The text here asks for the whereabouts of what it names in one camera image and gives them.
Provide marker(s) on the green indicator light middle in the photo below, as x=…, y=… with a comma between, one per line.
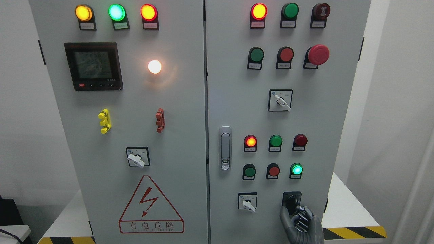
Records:
x=275, y=143

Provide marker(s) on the red indicator light middle right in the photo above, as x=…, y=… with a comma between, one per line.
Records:
x=299, y=142

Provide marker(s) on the green push button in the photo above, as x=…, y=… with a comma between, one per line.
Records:
x=255, y=57
x=249, y=172

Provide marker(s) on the red lit light right door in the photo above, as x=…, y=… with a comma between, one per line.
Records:
x=258, y=16

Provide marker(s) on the white side table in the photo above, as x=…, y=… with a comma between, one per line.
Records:
x=21, y=231

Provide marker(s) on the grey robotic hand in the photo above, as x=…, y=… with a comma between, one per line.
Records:
x=302, y=227

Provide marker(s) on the red high voltage warning sticker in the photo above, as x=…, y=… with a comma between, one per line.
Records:
x=149, y=211

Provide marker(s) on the green lit indicator light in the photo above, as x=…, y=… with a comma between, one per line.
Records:
x=118, y=17

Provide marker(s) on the white glowing lamp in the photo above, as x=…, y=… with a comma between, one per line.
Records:
x=154, y=66

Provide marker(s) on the green indicator light top right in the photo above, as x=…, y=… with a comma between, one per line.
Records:
x=289, y=14

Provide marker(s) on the red-rimmed lit indicator light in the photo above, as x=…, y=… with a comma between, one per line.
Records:
x=149, y=14

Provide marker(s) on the red push button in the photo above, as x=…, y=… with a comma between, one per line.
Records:
x=284, y=58
x=272, y=171

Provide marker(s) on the black digital power meter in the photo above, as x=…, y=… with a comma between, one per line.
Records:
x=94, y=66

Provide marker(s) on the yellow terminal connector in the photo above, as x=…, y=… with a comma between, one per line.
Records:
x=105, y=121

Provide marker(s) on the silver door latch handle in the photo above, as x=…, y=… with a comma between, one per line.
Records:
x=225, y=147

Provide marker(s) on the white platform with hazard stripes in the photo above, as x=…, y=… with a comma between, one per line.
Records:
x=345, y=221

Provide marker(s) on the red push button lower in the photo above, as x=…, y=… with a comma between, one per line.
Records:
x=272, y=171

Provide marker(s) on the yellow indicator light top left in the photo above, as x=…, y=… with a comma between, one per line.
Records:
x=86, y=17

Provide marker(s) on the green light lower right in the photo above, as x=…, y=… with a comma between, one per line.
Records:
x=296, y=170

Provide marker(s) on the red terminal connector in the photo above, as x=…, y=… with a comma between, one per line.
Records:
x=160, y=122

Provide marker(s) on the red emergency stop mushroom button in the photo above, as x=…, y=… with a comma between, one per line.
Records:
x=315, y=56

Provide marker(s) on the green push button upper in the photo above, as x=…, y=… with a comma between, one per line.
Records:
x=255, y=57

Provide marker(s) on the red push button upper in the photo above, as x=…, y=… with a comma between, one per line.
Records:
x=284, y=58

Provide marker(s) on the dark red buzzer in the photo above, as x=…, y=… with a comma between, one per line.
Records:
x=319, y=15

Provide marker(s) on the upper right selector switch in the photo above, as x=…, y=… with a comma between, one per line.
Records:
x=280, y=100

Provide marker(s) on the grey electrical control cabinet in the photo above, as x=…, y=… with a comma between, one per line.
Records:
x=204, y=84

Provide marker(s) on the black rotary knob switch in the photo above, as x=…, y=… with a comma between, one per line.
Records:
x=291, y=199

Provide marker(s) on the green push button lower left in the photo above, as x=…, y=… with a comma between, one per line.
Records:
x=249, y=172

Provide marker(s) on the lower white selector switch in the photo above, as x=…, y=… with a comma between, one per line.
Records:
x=247, y=201

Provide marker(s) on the left door selector switch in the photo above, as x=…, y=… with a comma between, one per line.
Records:
x=138, y=156

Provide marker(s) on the red lit light middle left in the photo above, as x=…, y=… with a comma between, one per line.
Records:
x=250, y=142

